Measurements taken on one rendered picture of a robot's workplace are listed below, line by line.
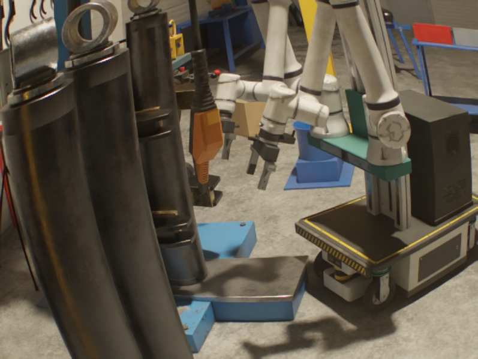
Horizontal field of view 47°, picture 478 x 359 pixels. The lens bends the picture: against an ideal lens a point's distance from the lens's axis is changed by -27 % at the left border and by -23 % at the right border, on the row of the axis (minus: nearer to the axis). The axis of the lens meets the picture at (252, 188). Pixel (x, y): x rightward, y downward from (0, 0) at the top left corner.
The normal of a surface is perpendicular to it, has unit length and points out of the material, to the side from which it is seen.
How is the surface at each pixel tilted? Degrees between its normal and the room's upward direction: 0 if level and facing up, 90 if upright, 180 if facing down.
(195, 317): 0
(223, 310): 90
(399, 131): 96
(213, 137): 90
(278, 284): 0
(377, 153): 68
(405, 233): 0
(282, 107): 90
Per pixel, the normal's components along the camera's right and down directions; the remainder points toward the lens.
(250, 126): 0.59, 0.20
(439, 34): -0.35, 0.38
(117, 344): 0.75, 0.13
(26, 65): 0.50, 0.54
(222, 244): -0.15, -0.93
